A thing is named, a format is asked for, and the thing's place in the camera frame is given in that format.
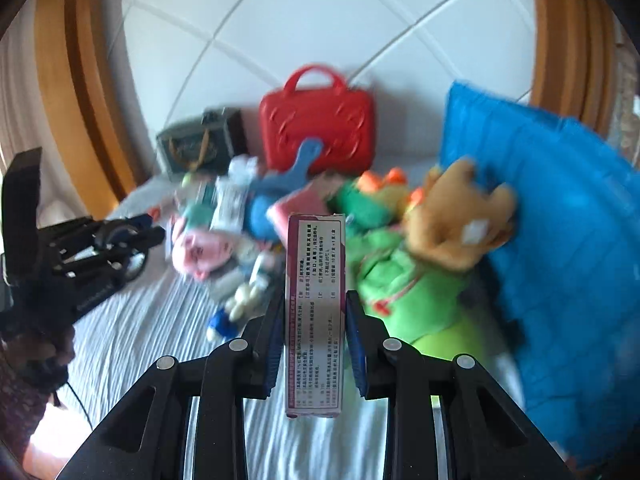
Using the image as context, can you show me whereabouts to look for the blue plastic storage crate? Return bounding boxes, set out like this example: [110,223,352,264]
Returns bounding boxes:
[440,83,639,467]

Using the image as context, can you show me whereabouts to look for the long pink medicine box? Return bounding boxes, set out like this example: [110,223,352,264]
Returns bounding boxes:
[284,214,346,418]

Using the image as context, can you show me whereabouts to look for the black gift bag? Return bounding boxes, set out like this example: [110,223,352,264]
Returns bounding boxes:
[156,107,248,177]

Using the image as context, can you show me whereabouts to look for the pink pig plush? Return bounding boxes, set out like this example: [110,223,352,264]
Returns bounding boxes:
[170,217,238,281]

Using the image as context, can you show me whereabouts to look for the clear wipes packet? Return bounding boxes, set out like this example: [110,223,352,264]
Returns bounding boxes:
[210,177,248,233]

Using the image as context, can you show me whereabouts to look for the small green frog plush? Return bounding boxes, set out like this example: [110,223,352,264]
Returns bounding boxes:
[328,182,409,236]

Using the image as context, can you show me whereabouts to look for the large green frog plush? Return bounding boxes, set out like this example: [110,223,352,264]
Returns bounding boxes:
[346,229,489,360]

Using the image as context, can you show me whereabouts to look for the brown teddy bear plush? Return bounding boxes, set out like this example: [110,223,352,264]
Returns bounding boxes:
[405,157,516,272]

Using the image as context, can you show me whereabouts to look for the red plastic toy suitcase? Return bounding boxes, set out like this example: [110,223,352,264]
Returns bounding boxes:
[259,64,376,176]

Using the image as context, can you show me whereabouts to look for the blue round plush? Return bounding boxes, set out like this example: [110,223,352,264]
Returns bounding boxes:
[244,194,279,242]

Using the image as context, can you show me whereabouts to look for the small white bear blue clothes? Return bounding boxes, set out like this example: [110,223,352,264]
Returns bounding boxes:
[206,281,269,342]

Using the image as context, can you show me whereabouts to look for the pink tissue pack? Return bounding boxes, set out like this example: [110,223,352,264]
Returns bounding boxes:
[266,185,336,248]

